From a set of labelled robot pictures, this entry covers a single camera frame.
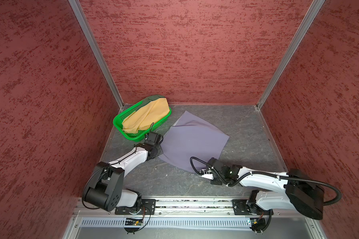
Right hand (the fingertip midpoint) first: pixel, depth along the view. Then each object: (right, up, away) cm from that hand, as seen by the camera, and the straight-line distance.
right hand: (211, 174), depth 86 cm
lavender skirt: (-12, +20, +17) cm, 29 cm away
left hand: (-33, +11, +5) cm, 35 cm away
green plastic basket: (-63, +31, +16) cm, 72 cm away
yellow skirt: (-43, +35, +17) cm, 58 cm away
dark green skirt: (-44, +48, +26) cm, 70 cm away
